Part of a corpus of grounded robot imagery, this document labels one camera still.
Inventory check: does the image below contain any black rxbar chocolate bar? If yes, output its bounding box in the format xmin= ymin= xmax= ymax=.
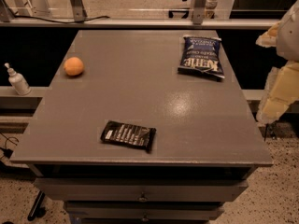
xmin=100 ymin=120 xmax=156 ymax=152

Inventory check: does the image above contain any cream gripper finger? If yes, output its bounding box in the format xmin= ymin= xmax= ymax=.
xmin=256 ymin=61 xmax=299 ymax=124
xmin=256 ymin=21 xmax=280 ymax=48

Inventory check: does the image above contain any grey drawer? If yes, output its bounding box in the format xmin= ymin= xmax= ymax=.
xmin=35 ymin=178 xmax=248 ymax=203
xmin=64 ymin=202 xmax=224 ymax=221

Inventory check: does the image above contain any blue Kettle chip bag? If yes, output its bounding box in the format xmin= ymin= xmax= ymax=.
xmin=178 ymin=35 xmax=225 ymax=78

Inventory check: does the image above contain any metal bracket leg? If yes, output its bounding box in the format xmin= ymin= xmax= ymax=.
xmin=70 ymin=0 xmax=87 ymax=22
xmin=191 ymin=0 xmax=206 ymax=25

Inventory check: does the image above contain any orange fruit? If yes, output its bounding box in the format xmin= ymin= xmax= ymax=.
xmin=64 ymin=57 xmax=84 ymax=77

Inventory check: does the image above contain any black floor cable plug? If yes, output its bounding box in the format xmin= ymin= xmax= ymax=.
xmin=0 ymin=133 xmax=19 ymax=159

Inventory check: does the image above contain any grey lower drawer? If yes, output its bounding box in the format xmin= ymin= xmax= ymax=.
xmin=64 ymin=202 xmax=224 ymax=221

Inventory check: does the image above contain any black cable on shelf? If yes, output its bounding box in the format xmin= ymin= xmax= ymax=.
xmin=12 ymin=14 xmax=110 ymax=24

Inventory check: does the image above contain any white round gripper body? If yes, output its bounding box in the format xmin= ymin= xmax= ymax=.
xmin=277 ymin=0 xmax=299 ymax=62

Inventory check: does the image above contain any metal bracket leg left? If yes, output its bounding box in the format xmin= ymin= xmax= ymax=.
xmin=70 ymin=0 xmax=87 ymax=22

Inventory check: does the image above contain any metal bracket leg right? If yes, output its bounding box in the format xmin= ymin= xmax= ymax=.
xmin=191 ymin=0 xmax=206 ymax=25

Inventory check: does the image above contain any grey upper drawer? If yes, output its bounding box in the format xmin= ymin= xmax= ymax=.
xmin=35 ymin=178 xmax=248 ymax=203

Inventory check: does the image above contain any white pump bottle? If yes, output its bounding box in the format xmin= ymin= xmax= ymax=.
xmin=5 ymin=63 xmax=31 ymax=95

